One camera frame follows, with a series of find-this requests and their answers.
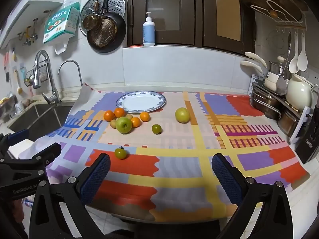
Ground chrome pull-down faucet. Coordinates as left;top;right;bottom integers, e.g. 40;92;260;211
33;49;62;105

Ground small yellow-green tomato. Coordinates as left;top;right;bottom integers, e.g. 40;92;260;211
114;146;127;160

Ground green apple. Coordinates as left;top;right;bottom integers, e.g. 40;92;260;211
116;117;133;134

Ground copper perforated colander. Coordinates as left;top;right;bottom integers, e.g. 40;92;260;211
89;17;118;48

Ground white plastic spoon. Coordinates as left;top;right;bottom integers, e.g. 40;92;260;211
288;31;300;74
297;33;309;72

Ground brown window frame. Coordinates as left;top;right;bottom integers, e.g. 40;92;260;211
123;0;256;56

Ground colourful patterned tablecloth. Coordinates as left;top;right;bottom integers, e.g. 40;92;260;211
45;83;310;223

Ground long-handled brush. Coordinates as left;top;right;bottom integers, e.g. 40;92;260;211
13;69;23;95

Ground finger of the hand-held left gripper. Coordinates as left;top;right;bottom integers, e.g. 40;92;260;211
0;128;29;160
4;143;62;173

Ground blue rimmed white plate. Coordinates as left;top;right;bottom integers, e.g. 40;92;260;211
116;91;167;114

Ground stainless steel pot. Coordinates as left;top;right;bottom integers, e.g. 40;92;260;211
276;104;304;138
250;89;283;120

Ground round metal steamer tray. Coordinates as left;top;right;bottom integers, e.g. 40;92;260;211
79;0;126;37

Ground thin gooseneck faucet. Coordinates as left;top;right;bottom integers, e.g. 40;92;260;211
58;60;83;88

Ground steel pot with lid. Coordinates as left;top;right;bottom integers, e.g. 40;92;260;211
268;56;290;75

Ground brass wall tap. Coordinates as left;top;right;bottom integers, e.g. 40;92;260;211
17;18;39;47

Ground cream pan handle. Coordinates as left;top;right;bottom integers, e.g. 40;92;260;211
240;60;268;77
245;51;269;69

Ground black box device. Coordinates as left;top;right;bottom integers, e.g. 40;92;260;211
295;104;319;165

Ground black frying pan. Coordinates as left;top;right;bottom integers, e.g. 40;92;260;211
86;0;127;53

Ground white wire wall rack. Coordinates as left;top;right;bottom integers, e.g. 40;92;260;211
250;0;309;33

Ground stacked steel pots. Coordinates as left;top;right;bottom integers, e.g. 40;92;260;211
249;74;315;144

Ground metal spatula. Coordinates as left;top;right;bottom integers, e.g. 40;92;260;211
276;31;292;96

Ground cream enamel kettle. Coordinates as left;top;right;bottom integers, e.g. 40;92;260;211
285;74;319;113

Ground white pan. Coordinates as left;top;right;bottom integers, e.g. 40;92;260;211
264;71;283;92

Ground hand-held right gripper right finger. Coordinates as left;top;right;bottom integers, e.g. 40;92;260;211
211;153;293;239

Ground large yellow-green pear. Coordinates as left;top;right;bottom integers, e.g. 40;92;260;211
175;107;191;124

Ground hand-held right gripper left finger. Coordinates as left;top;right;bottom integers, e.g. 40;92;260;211
29;153;111;239

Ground steel kitchen sink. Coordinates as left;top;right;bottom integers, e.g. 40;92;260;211
7;103;75;135

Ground black wire faucet basket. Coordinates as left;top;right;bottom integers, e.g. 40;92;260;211
24;63;49;87

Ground white plastic bag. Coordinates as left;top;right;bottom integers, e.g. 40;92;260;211
53;33;75;55

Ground white blue pump bottle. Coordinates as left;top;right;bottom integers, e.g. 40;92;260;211
143;12;156;47

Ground teal white bag box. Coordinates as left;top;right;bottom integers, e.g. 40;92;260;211
42;2;81;44

